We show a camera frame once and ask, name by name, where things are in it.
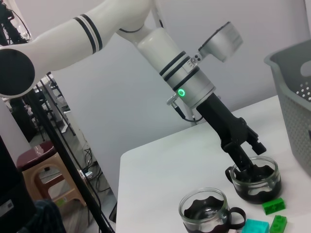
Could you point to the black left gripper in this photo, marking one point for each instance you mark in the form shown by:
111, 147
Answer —
226, 126

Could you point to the glass teacup with black sleeve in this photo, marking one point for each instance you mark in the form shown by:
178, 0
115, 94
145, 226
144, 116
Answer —
204, 218
257, 191

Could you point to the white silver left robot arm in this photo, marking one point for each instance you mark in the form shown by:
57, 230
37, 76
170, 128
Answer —
73, 43

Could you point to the grey perforated storage basket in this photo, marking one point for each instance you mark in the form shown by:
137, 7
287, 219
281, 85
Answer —
296, 121

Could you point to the green toy brick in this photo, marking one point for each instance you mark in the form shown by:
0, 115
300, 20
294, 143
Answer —
279, 224
273, 206

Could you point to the teal toy brick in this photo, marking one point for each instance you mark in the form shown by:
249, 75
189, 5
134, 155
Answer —
255, 227

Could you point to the white toy brick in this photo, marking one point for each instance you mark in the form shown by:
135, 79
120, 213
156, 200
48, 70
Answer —
232, 231

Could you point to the small power adapter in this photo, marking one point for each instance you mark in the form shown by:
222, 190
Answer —
88, 174

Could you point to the metal partition strip with hinge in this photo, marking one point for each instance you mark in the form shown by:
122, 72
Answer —
158, 18

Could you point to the cluttered metal shelf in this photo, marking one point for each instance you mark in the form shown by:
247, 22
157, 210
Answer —
60, 116

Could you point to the beige plastic stool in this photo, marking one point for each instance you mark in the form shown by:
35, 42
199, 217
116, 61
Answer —
41, 172

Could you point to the dark blue cloth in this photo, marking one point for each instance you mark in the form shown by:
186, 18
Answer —
48, 218

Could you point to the maroon plastic stool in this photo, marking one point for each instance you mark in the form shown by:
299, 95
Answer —
34, 155

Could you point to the black cabinet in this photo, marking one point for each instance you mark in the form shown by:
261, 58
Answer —
12, 182

